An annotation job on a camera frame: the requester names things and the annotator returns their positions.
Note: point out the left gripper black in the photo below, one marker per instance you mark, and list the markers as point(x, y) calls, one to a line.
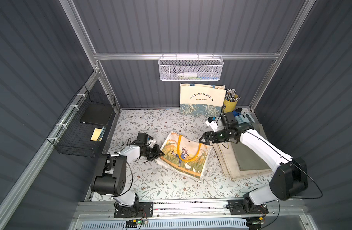
point(152, 151)

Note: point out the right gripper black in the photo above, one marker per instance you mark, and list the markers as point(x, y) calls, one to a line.
point(211, 136)

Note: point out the cream canvas bag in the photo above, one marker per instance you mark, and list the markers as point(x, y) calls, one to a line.
point(224, 154)

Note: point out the white tote bag yellow handles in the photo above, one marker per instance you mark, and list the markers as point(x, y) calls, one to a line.
point(183, 156)

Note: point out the olive green tote bag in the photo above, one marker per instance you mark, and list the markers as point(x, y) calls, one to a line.
point(245, 158)

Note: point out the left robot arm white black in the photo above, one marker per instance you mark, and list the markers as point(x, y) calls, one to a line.
point(110, 172)

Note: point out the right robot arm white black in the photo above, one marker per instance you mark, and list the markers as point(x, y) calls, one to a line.
point(290, 175)

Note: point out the cream tote bag black lettering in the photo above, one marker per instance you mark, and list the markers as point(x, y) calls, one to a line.
point(201, 99)

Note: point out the floral table mat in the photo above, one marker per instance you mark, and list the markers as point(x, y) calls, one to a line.
point(154, 182)

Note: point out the blue stapler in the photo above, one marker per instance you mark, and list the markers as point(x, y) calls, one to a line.
point(237, 112)

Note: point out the light blue calculator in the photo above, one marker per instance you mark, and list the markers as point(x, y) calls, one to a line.
point(245, 118)

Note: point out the yellow pen holder cup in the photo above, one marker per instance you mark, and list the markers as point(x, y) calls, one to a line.
point(230, 101)

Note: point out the yellow sticky note pad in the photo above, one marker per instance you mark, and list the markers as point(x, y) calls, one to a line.
point(96, 134)

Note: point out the white bottle in basket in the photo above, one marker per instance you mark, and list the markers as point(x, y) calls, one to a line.
point(188, 75)

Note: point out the black notebook in basket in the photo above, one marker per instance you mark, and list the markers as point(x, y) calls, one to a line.
point(97, 114)

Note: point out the small green circuit board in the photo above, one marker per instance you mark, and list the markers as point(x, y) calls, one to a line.
point(133, 224)

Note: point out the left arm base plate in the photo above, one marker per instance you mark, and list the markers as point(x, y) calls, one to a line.
point(138, 210)

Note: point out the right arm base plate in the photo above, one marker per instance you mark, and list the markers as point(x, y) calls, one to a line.
point(243, 207)

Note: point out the black wire wall basket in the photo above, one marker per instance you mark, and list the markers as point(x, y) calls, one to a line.
point(72, 136)

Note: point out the white wire mesh basket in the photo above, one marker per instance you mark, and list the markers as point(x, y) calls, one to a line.
point(209, 68)

